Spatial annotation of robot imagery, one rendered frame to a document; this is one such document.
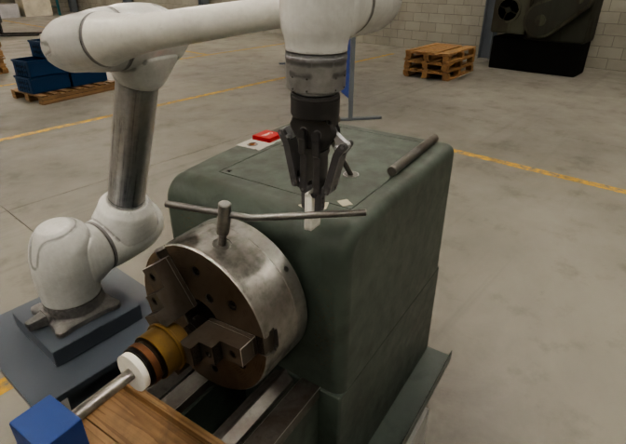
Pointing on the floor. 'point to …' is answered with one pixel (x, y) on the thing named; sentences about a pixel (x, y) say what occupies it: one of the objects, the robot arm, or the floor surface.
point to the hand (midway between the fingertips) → (312, 209)
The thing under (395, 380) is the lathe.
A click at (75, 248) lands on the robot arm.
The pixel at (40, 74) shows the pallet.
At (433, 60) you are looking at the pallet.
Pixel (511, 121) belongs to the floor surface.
